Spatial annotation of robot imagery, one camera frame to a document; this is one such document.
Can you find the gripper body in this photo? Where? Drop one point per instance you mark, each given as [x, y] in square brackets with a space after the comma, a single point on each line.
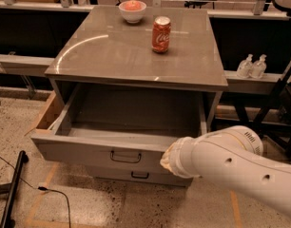
[176, 158]

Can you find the grey top drawer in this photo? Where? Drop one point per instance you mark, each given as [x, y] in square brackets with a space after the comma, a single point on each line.
[98, 119]

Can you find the grey drawer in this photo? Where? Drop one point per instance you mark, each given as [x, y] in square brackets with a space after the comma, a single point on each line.
[98, 119]
[124, 175]

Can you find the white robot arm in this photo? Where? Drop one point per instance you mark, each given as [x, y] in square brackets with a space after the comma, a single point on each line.
[232, 158]

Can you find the grey lower drawer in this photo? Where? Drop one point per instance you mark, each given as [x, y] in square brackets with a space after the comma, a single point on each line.
[124, 175]

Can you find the grey drawer cabinet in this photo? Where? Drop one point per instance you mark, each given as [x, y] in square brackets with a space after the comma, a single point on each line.
[106, 50]

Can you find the left clear sanitizer bottle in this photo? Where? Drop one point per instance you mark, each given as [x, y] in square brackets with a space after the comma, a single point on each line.
[244, 67]

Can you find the clear sanitizer bottle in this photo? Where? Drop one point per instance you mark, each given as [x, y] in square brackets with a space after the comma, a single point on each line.
[244, 67]
[258, 68]

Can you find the black office chair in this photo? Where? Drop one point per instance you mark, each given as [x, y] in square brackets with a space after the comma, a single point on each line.
[279, 99]

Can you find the right clear sanitizer bottle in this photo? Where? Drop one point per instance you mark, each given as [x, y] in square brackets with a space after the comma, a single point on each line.
[258, 68]

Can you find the cardboard box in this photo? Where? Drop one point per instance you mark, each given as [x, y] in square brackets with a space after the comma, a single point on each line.
[48, 114]

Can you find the red soda can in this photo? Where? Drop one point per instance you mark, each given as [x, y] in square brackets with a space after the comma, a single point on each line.
[160, 34]

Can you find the white bowl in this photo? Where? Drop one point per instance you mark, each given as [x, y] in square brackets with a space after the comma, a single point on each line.
[132, 16]

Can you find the red apple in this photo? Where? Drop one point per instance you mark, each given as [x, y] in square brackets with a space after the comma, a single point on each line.
[133, 5]

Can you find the black stand leg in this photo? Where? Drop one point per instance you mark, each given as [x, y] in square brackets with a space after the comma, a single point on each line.
[10, 189]

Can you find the black lower drawer handle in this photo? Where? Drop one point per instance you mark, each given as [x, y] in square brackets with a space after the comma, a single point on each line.
[139, 175]

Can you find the black drawer handle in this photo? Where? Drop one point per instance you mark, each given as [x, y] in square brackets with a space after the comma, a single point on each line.
[125, 157]
[139, 175]

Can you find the black top drawer handle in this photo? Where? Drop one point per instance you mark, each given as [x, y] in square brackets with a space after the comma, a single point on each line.
[125, 157]

